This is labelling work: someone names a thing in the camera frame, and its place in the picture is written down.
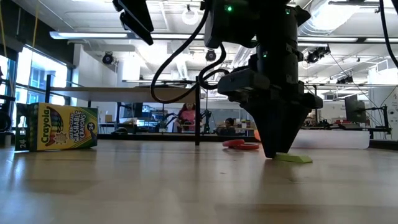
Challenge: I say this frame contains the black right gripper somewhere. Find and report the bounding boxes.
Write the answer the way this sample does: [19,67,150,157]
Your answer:
[217,68,323,159]

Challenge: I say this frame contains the long ceiling light bar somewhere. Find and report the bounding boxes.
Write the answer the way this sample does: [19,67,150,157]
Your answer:
[49,30,398,44]

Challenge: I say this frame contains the red handled scissors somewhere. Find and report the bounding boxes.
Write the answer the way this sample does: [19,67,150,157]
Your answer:
[222,139,261,151]

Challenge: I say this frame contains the black computer monitor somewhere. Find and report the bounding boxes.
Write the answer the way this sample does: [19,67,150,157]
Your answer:
[344,95,368,124]

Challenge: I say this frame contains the black hanging camera rig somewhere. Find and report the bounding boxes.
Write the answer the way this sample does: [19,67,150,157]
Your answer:
[304,45,331,64]

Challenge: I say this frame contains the clear pencil case orange lid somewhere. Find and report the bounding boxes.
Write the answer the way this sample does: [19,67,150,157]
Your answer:
[253,129,371,150]

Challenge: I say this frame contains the yellow green eraser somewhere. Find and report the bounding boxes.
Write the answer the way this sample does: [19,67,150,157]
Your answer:
[273,152,313,164]

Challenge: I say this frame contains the black aluminium frame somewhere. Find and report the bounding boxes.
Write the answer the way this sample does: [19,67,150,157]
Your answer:
[0,95,398,150]

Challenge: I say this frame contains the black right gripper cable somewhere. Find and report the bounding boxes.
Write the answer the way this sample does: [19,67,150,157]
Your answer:
[150,0,231,105]

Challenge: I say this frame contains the wooden shelf with black posts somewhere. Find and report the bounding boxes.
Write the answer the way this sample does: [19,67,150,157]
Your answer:
[45,74,202,147]

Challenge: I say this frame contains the yellow green crayon box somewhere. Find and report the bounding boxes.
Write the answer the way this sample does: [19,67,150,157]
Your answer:
[15,102,99,152]

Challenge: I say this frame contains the person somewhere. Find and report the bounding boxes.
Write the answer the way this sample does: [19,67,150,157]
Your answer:
[178,103,197,133]
[218,117,237,136]

